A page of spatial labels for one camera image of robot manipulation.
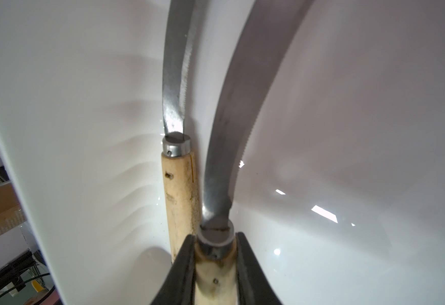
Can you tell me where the wooden handle sickle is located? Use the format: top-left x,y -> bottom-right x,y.
194,1 -> 311,304
161,1 -> 202,259

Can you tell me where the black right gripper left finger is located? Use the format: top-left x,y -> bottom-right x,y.
151,235 -> 196,305

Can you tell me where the white plastic storage tray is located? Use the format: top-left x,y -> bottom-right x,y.
0,1 -> 445,304

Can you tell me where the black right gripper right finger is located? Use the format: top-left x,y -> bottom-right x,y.
236,232 -> 282,305

